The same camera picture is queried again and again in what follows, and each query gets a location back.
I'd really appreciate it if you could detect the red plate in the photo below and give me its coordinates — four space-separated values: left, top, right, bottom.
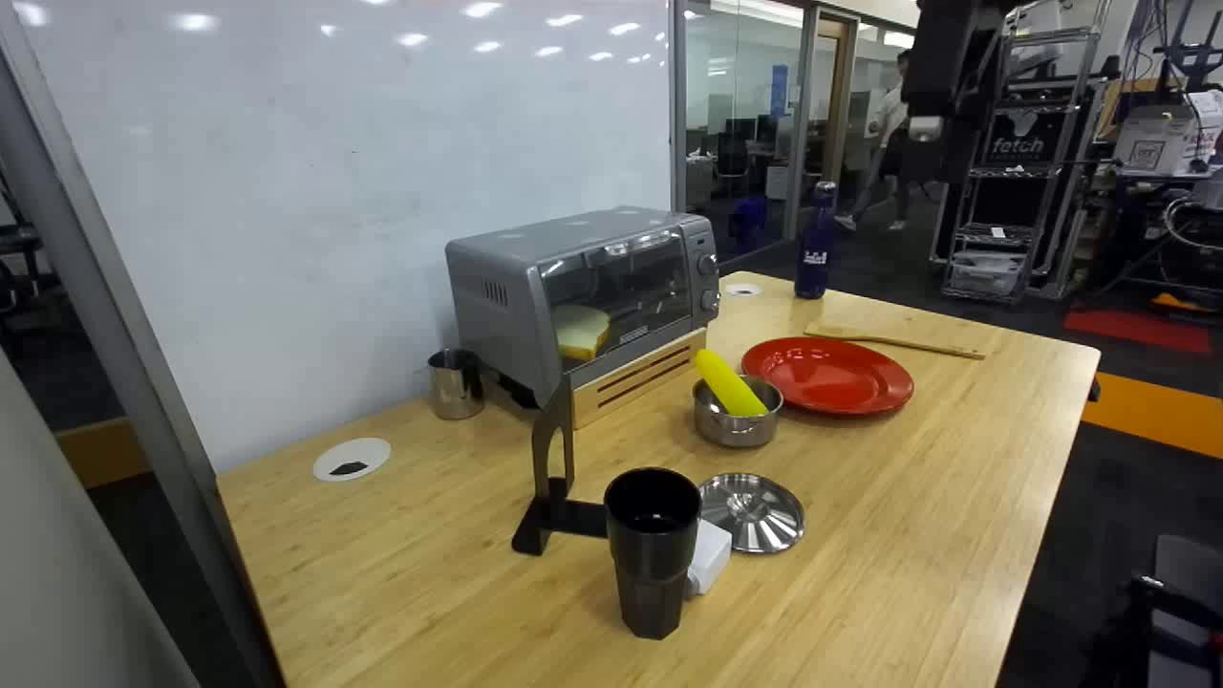
738 332 920 422

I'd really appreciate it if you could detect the yellow toy corn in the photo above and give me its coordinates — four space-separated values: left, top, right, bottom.
692 344 776 425

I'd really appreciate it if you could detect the small metal cup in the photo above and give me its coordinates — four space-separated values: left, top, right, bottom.
423 348 491 425

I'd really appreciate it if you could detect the silver metal bowl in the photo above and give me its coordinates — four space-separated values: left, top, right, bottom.
697 472 812 564

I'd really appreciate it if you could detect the metal shelf rack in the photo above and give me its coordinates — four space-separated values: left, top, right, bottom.
934 20 1107 305

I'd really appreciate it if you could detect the small white box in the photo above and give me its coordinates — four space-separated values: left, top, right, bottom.
684 515 738 601

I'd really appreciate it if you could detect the black plastic tumbler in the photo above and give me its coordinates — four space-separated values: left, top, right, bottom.
601 464 706 643

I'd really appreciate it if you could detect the black angled stand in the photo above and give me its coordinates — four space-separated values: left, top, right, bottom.
508 370 617 564

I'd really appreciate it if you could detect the yellow bread slice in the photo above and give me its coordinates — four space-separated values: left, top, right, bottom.
552 301 617 366

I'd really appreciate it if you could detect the silver toaster oven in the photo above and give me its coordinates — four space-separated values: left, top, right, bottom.
442 204 725 413

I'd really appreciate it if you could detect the person in white shirt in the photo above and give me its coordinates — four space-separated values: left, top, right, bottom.
841 50 919 236

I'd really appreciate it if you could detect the white box on desk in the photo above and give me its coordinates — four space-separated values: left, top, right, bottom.
1107 96 1213 181

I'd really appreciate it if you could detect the dark blue water bottle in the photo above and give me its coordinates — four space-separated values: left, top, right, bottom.
790 175 846 305

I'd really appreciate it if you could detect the black chair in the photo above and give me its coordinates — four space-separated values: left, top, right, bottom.
1078 570 1223 688

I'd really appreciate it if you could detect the white board panel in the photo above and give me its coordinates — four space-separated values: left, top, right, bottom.
0 0 679 479

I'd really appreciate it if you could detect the glass oven door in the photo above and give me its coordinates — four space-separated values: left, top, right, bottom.
542 231 706 383

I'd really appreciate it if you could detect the small metal pot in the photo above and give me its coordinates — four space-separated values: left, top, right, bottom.
688 370 787 455

